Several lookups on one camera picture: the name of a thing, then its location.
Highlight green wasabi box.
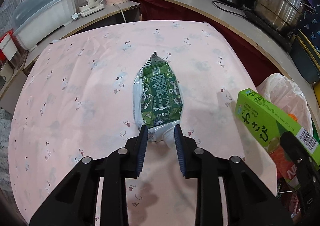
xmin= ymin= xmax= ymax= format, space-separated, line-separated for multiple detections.
xmin=235 ymin=88 xmax=320 ymax=184

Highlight green milk carton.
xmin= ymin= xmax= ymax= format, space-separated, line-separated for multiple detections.
xmin=132 ymin=52 xmax=183 ymax=147

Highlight white lined trash bin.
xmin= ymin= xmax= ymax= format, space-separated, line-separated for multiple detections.
xmin=257 ymin=73 xmax=313 ymax=135

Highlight pink patterned tablecloth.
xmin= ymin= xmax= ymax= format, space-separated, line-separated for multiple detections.
xmin=9 ymin=21 xmax=277 ymax=221

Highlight blue yellow stacked basins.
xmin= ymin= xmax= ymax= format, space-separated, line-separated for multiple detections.
xmin=290 ymin=29 xmax=319 ymax=84

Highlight black induction cooker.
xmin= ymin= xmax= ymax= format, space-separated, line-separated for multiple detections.
xmin=243 ymin=10 xmax=292 ymax=53

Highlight navy patterned cloth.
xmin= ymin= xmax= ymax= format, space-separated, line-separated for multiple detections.
xmin=298 ymin=1 xmax=320 ymax=53

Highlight large steel steamer pot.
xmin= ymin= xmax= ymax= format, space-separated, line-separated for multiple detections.
xmin=253 ymin=0 xmax=316 ymax=32

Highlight red plastic basin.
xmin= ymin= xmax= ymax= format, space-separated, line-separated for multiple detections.
xmin=0 ymin=29 xmax=15 ymax=63

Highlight white dish drainer box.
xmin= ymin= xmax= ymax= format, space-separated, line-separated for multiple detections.
xmin=13 ymin=0 xmax=76 ymax=51

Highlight black power cable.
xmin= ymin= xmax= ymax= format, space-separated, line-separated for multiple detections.
xmin=212 ymin=0 xmax=249 ymax=20

